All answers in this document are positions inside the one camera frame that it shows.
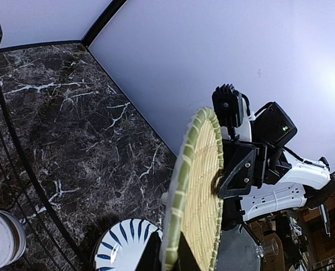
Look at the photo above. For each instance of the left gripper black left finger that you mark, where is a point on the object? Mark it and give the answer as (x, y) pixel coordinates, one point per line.
(149, 260)

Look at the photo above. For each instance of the white cup with brown band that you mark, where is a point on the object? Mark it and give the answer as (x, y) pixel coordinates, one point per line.
(12, 239)

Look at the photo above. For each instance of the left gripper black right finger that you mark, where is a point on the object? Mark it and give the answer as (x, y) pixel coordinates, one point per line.
(186, 260)

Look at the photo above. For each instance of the grey deer pattern plate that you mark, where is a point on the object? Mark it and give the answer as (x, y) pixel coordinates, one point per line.
(93, 254)

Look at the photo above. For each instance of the black wire dish rack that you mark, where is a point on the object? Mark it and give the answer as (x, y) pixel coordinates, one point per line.
(12, 157)

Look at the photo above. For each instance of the blue striped white plate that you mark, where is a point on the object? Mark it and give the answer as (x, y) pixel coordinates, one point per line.
(122, 245)

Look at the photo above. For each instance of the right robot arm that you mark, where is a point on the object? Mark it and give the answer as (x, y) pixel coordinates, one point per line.
(308, 184)

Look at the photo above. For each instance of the woven yellow green plate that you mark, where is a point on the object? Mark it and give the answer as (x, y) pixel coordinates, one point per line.
(193, 208)

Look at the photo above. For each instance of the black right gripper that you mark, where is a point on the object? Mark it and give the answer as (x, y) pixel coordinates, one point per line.
(242, 159)

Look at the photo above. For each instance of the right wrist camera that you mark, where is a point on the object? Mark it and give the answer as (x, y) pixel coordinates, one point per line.
(270, 125)

